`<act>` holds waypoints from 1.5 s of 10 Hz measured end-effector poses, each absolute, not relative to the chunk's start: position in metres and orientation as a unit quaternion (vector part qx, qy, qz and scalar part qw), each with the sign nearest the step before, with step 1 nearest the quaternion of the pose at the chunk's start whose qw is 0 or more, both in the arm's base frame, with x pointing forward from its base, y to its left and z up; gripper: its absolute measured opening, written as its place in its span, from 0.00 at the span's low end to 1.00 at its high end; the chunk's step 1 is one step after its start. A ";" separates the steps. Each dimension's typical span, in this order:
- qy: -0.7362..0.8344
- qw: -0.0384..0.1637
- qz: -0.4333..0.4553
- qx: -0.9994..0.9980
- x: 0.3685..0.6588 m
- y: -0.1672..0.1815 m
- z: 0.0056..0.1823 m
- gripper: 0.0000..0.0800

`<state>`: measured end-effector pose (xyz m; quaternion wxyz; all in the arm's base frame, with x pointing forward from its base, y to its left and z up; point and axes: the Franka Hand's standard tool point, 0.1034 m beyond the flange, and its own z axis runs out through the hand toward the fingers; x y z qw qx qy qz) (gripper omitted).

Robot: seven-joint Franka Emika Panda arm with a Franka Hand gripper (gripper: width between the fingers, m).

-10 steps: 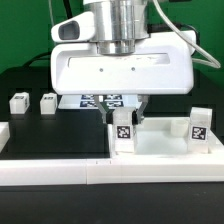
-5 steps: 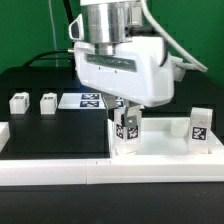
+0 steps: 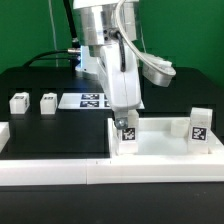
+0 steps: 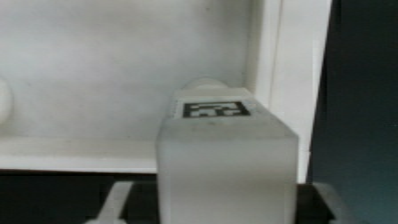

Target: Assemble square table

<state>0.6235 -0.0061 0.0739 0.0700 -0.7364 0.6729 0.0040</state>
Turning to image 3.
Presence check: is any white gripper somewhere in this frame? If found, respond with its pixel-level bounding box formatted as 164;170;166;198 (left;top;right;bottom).
97;44;141;130

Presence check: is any white thin cable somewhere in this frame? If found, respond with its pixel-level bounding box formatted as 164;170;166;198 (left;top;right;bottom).
47;0;60;68

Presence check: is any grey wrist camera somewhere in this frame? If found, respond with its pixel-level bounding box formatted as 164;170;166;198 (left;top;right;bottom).
142;53;176;87

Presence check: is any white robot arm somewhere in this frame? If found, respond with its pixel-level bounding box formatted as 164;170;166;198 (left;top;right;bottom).
73;0;141;130

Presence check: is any black cable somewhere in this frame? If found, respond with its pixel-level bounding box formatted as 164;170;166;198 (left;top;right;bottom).
23;0;82;68

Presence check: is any white U-shaped obstacle fence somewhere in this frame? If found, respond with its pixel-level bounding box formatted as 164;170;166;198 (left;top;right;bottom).
0;119;224;186

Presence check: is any white square table top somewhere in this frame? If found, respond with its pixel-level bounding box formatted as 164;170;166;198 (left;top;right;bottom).
108;117;224;165

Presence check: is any white marker sheet with tags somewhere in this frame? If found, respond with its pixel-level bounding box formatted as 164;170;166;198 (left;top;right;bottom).
57;92;146;111

